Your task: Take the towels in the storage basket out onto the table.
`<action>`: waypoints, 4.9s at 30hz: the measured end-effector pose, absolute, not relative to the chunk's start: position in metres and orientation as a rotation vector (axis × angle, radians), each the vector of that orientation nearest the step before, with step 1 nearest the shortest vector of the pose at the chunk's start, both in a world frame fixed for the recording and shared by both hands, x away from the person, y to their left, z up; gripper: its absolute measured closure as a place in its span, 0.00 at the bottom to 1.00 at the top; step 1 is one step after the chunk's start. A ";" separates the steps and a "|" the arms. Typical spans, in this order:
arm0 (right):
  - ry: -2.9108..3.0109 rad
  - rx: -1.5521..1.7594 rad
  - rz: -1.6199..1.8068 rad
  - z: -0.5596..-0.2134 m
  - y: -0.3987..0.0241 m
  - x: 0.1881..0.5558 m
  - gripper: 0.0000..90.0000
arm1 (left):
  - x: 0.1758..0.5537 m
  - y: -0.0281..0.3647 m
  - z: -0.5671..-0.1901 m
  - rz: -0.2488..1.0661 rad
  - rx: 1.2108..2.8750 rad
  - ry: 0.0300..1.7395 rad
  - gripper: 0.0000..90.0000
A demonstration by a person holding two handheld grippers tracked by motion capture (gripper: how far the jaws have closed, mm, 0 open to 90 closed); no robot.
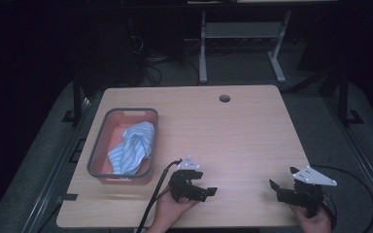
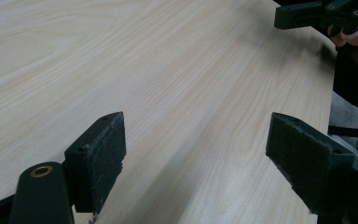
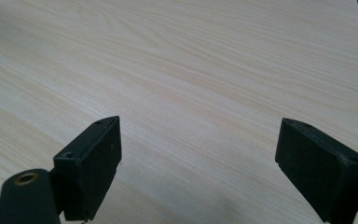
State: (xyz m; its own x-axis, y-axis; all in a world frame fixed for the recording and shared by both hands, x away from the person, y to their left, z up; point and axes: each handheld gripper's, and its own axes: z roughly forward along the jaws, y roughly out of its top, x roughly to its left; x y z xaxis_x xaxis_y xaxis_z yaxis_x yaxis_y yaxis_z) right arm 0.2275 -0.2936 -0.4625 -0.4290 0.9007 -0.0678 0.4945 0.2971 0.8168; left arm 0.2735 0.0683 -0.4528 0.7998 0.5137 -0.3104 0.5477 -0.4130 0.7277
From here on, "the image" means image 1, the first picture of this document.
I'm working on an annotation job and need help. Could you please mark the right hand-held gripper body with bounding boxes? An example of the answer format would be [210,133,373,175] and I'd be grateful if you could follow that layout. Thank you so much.
[275,165,338,219]

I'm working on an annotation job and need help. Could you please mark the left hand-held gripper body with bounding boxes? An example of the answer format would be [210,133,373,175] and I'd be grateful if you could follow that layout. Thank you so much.
[167,154,209,204]

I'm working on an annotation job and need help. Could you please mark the blue striped cloth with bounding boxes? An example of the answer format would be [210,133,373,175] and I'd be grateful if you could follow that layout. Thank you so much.
[107,120,156,177]

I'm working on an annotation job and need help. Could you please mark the pink basket with grey rim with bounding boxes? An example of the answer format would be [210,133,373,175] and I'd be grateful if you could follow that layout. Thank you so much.
[86,107,159,181]

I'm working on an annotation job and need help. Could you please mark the person's left hand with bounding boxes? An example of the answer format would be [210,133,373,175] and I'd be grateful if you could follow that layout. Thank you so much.
[146,185,200,233]

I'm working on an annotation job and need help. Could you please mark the person's right hand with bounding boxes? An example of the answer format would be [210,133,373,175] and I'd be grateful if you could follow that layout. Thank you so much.
[288,204,334,233]

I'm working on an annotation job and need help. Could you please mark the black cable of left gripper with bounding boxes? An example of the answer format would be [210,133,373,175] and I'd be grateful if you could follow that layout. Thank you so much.
[135,157,184,233]

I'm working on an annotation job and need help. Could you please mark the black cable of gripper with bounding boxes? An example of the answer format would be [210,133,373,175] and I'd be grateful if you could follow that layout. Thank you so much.
[135,157,184,233]
[310,164,373,233]

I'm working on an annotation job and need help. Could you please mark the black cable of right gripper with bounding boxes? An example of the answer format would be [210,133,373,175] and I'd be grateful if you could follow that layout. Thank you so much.
[310,164,373,233]

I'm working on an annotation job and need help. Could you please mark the aluminium frame rail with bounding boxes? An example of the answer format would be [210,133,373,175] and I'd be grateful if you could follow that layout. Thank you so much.
[18,95,95,233]
[322,95,373,224]

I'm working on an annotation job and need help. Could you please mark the black metal post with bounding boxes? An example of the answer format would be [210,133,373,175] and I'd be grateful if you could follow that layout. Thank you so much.
[336,68,365,128]
[61,69,84,127]

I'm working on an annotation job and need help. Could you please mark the black table bracket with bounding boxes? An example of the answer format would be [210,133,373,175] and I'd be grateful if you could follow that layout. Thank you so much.
[55,192,79,206]

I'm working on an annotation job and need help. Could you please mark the bundle of floor cables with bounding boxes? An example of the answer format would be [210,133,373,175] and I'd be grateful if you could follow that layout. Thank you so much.
[127,18,205,88]

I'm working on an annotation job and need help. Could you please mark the white metal desk frame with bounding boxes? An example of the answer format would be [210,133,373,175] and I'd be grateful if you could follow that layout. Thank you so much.
[198,9,292,84]

